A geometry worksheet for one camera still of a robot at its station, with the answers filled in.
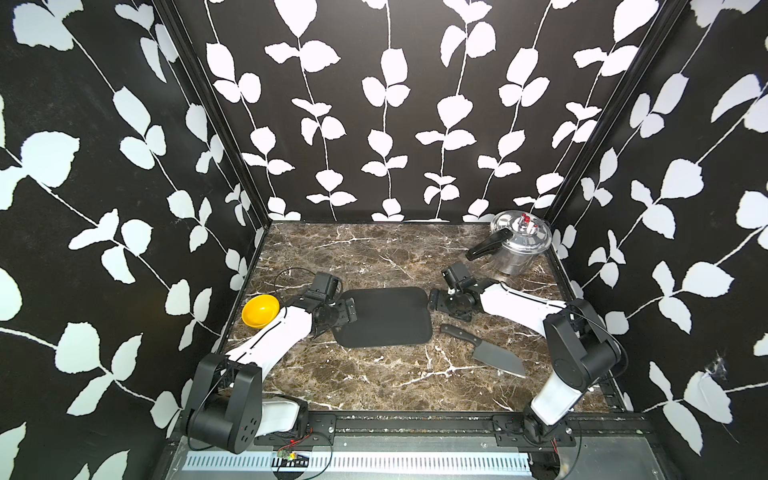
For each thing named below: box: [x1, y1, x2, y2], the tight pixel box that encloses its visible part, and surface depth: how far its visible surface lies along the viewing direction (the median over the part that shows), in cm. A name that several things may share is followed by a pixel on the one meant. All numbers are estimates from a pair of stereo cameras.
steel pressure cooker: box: [465, 210, 552, 275], surface depth 101 cm
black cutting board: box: [332, 286, 433, 348], surface depth 93 cm
